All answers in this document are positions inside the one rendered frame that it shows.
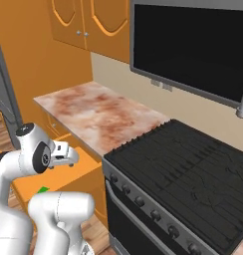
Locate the grey fridge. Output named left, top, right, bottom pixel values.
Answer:
left=0, top=25, right=24, bottom=151

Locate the orange tall cupboard panel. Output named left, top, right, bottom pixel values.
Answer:
left=0, top=0, right=95, bottom=135

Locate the orange closed drawer front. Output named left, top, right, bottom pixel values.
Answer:
left=41, top=110, right=71, bottom=139

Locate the black stove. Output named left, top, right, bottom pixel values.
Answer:
left=102, top=119, right=243, bottom=255

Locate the black microwave oven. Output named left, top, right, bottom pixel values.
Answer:
left=128, top=0, right=243, bottom=120

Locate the orange open drawer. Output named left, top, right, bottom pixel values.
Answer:
left=11, top=132, right=106, bottom=214

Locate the orange narrow wall cupboard door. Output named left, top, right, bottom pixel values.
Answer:
left=48, top=0, right=87, bottom=51

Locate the grey oven door handle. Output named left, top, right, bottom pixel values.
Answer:
left=105, top=179, right=176, bottom=255

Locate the orange wide wall cupboard door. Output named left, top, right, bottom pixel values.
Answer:
left=81, top=0, right=131, bottom=65

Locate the green sponge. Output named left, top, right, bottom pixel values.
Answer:
left=37, top=185, right=51, bottom=195

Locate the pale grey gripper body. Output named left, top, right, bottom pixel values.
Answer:
left=48, top=145, right=81, bottom=169

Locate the black oven door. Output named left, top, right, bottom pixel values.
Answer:
left=106, top=191, right=169, bottom=255

